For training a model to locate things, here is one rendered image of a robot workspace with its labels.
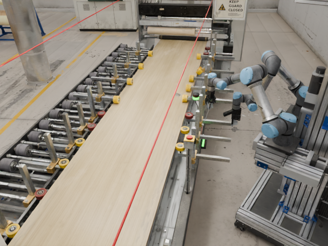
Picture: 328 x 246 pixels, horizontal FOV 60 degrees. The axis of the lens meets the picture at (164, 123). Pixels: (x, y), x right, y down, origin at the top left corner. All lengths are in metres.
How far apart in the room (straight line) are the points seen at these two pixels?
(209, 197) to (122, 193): 1.39
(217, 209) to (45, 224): 1.76
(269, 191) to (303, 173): 0.90
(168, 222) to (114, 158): 0.64
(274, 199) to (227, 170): 0.74
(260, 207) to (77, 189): 1.70
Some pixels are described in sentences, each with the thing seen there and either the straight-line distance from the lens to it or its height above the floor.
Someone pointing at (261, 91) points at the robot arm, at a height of 1.44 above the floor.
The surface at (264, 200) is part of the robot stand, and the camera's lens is 2.99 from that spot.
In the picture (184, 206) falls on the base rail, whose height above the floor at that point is 0.70.
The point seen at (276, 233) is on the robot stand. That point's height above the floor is 0.23.
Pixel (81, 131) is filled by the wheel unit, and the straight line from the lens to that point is 2.75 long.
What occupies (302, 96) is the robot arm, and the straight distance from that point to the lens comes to 2.63.
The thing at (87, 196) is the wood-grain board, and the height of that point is 0.90.
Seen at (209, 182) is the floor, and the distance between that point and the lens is 3.35.
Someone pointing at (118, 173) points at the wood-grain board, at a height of 0.90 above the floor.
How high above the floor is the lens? 2.37
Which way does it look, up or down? 34 degrees down
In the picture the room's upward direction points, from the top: 2 degrees counter-clockwise
